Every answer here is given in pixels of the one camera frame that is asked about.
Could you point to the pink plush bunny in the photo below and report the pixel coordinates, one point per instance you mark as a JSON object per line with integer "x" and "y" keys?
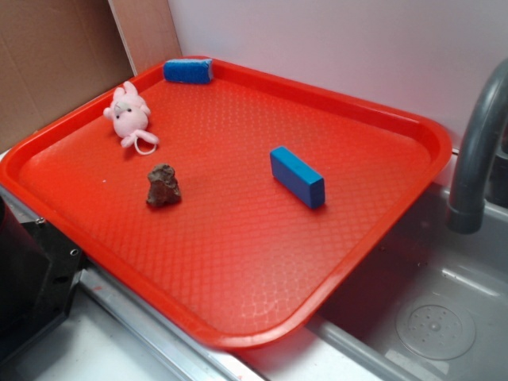
{"x": 129, "y": 113}

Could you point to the grey toy faucet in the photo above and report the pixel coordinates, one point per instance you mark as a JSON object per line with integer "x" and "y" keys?
{"x": 480, "y": 173}

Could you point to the blue sponge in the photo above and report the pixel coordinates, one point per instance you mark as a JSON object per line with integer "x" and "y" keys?
{"x": 190, "y": 71}

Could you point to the red plastic tray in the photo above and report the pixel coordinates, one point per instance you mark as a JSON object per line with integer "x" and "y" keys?
{"x": 240, "y": 261}

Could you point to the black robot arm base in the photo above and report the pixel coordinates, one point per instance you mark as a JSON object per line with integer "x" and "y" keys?
{"x": 39, "y": 271}

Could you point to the grey plastic sink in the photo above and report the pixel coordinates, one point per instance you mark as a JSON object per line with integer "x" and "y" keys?
{"x": 425, "y": 304}

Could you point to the brown rock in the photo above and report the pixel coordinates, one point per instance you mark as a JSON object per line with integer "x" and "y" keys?
{"x": 164, "y": 187}

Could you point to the blue rectangular block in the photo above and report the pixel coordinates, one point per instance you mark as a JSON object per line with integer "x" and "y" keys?
{"x": 298, "y": 177}

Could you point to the brown cardboard panel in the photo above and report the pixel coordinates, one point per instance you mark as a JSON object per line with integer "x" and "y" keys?
{"x": 58, "y": 55}

